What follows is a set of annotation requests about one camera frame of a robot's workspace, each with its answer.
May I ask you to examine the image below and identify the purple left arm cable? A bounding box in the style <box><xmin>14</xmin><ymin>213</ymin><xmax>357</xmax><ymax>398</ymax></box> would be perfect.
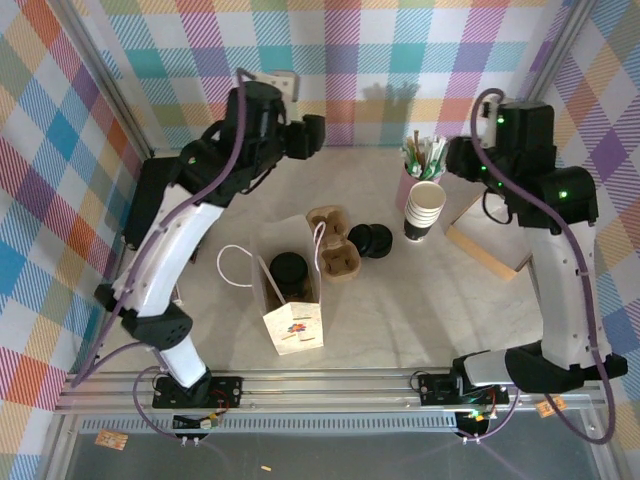
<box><xmin>69</xmin><ymin>68</ymin><xmax>251</xmax><ymax>442</ymax></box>

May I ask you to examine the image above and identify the brown cardboard napkin tray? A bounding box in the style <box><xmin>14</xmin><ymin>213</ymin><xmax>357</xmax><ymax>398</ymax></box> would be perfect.
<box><xmin>444</xmin><ymin>192</ymin><xmax>534</xmax><ymax>284</ymax></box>

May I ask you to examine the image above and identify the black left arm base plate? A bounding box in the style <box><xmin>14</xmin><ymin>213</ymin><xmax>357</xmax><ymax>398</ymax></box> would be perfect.
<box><xmin>152</xmin><ymin>374</ymin><xmax>245</xmax><ymax>409</ymax></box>

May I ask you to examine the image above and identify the stack of paper cups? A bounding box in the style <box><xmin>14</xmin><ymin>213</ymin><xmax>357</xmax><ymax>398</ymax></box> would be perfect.
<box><xmin>403</xmin><ymin>180</ymin><xmax>448</xmax><ymax>244</ymax></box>

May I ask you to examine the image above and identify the stack of white napkins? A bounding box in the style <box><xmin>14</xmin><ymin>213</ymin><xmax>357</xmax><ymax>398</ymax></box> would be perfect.
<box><xmin>452</xmin><ymin>199</ymin><xmax>531</xmax><ymax>271</ymax></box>

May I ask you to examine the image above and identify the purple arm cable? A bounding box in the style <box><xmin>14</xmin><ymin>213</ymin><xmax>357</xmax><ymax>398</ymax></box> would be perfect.
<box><xmin>471</xmin><ymin>87</ymin><xmax>617</xmax><ymax>446</ymax></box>
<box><xmin>69</xmin><ymin>68</ymin><xmax>251</xmax><ymax>442</ymax></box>

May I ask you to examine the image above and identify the aluminium mounting rail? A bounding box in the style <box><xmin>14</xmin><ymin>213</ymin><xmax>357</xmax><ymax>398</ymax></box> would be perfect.
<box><xmin>52</xmin><ymin>369</ymin><xmax>609</xmax><ymax>415</ymax></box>

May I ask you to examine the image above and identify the grey slotted cable duct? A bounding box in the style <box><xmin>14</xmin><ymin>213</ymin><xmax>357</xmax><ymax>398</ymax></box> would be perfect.
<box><xmin>79</xmin><ymin>412</ymin><xmax>464</xmax><ymax>434</ymax></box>

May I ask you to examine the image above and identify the plaid patterned backdrop panel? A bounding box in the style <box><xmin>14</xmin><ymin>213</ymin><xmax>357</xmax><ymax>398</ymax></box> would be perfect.
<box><xmin>79</xmin><ymin>0</ymin><xmax>571</xmax><ymax>149</ymax></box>
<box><xmin>0</xmin><ymin>0</ymin><xmax>151</xmax><ymax>480</ymax></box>
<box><xmin>504</xmin><ymin>0</ymin><xmax>640</xmax><ymax>480</ymax></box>

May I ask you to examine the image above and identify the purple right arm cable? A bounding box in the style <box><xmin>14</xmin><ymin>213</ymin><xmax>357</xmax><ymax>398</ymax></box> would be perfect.
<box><xmin>471</xmin><ymin>87</ymin><xmax>617</xmax><ymax>446</ymax></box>

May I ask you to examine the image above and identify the stack of black cup lids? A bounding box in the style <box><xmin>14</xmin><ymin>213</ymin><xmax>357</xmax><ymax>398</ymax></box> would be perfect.
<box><xmin>347</xmin><ymin>223</ymin><xmax>395</xmax><ymax>260</ymax></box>

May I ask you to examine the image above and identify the black hard carrying case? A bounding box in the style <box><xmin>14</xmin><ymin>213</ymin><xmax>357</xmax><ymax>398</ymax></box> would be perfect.
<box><xmin>123</xmin><ymin>157</ymin><xmax>201</xmax><ymax>251</ymax></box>

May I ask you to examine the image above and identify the pink cylindrical holder cup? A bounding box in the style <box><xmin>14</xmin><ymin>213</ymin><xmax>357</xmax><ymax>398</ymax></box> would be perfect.
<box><xmin>395</xmin><ymin>162</ymin><xmax>444</xmax><ymax>214</ymax></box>

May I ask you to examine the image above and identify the black plastic cup lid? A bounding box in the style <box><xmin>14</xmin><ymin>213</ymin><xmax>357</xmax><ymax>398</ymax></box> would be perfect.
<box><xmin>269</xmin><ymin>253</ymin><xmax>309</xmax><ymax>289</ymax></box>

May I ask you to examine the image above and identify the small green circuit board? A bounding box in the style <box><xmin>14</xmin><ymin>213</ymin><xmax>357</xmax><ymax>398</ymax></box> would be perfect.
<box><xmin>459</xmin><ymin>408</ymin><xmax>497</xmax><ymax>426</ymax></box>
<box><xmin>173</xmin><ymin>412</ymin><xmax>221</xmax><ymax>431</ymax></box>

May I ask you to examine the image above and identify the aluminium frame post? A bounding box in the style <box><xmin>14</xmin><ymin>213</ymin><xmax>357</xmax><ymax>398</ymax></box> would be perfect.
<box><xmin>58</xmin><ymin>0</ymin><xmax>156</xmax><ymax>157</ymax></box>
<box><xmin>529</xmin><ymin>0</ymin><xmax>599</xmax><ymax>104</ymax></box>

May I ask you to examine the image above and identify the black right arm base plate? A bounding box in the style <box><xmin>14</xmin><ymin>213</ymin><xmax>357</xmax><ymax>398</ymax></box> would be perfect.
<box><xmin>418</xmin><ymin>373</ymin><xmax>510</xmax><ymax>406</ymax></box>

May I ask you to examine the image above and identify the white paper bag with handles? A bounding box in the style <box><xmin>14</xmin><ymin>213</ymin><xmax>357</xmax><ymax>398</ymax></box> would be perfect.
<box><xmin>216</xmin><ymin>214</ymin><xmax>327</xmax><ymax>356</ymax></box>

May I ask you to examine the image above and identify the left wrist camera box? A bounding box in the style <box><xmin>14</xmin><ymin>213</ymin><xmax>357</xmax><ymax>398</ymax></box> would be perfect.
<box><xmin>257</xmin><ymin>71</ymin><xmax>301</xmax><ymax>121</ymax></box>

